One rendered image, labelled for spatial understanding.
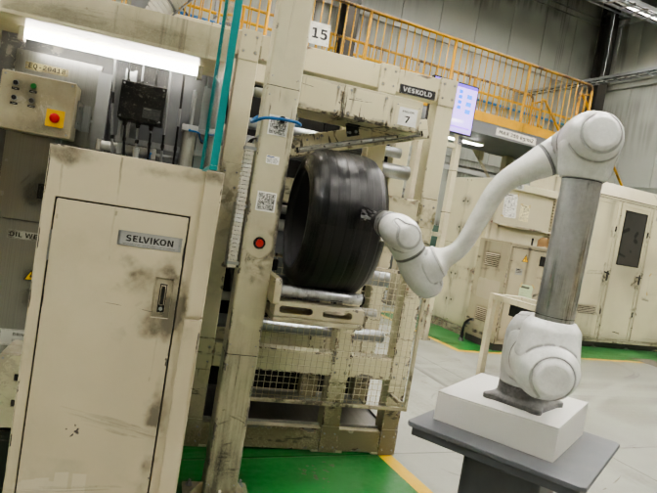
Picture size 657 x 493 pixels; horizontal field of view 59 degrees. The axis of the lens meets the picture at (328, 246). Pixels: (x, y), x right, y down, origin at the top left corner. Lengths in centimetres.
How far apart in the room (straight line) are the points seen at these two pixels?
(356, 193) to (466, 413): 85
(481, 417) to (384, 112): 142
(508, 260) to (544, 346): 523
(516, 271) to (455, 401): 513
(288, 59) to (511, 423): 148
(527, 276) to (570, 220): 540
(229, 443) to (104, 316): 107
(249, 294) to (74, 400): 91
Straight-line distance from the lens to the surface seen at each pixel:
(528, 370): 157
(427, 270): 177
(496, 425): 178
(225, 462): 243
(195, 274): 147
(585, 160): 159
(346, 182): 212
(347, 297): 224
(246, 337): 227
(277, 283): 213
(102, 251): 146
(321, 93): 256
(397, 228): 168
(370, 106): 261
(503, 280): 680
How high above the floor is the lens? 121
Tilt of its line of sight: 3 degrees down
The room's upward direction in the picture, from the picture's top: 9 degrees clockwise
